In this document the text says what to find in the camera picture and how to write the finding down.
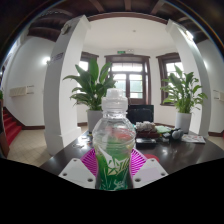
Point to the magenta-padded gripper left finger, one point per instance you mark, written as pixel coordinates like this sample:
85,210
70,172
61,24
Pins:
75,173

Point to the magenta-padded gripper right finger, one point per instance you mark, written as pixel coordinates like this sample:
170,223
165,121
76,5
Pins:
150,173

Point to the clear green-labelled drink bottle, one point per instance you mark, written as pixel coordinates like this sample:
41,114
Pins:
114,146

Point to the flat black box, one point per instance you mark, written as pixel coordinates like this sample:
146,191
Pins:
146,141

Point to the tea set on dark tray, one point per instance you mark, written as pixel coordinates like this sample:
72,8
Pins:
146,130

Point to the green cloth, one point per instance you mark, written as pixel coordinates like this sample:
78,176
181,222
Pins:
163,129

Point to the dark grey rounded device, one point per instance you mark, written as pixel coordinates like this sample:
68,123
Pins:
176,134

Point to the printed paper leaflet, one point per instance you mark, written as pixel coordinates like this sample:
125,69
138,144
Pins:
194,139

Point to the black chair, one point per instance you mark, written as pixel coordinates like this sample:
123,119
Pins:
141,114

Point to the tall-leaf plant in white pot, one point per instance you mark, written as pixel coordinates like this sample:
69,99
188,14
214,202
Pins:
183,95

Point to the broad-leaf plant in white pot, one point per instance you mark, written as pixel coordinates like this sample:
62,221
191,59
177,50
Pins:
91,86

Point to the dark wooden glazed double door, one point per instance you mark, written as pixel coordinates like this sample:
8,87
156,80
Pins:
128,78

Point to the dark-framed window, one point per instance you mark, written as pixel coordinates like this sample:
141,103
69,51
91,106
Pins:
166,71
86,63

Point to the green exit sign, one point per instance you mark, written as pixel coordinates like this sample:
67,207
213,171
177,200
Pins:
121,52

